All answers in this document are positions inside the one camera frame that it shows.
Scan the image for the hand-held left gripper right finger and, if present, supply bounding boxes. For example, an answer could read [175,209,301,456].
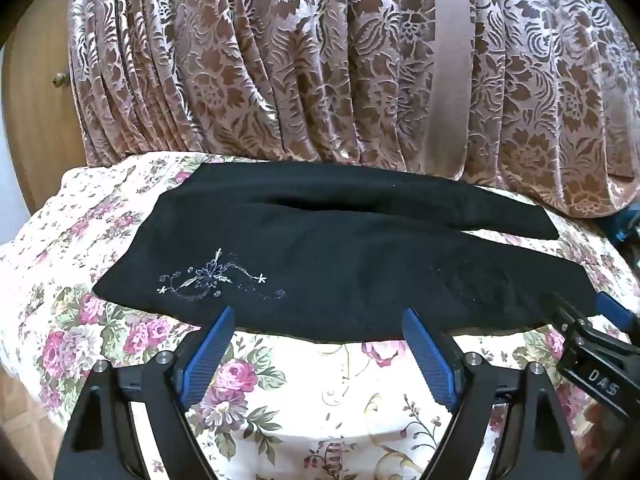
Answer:
[402,307,586,480]

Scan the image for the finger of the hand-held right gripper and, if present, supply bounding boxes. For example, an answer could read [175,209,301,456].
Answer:
[595,291,640,335]
[542,292,640,418]

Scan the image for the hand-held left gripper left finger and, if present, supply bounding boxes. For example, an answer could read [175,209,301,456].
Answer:
[52,306,236,480]

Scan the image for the black pants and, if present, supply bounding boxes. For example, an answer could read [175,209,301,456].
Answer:
[92,162,601,346]

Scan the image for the dark blue object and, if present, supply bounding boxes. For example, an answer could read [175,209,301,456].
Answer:
[606,211,640,257]

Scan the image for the floral bed blanket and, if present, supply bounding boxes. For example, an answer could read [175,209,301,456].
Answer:
[0,152,640,480]

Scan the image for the wooden cabinet door with knob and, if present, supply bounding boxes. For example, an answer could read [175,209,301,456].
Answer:
[0,0,90,213]

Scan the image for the plain brown curtain band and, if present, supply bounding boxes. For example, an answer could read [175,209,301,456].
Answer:
[430,0,482,183]

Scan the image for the brown floral patterned curtain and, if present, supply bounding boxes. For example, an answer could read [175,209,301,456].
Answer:
[67,0,640,218]

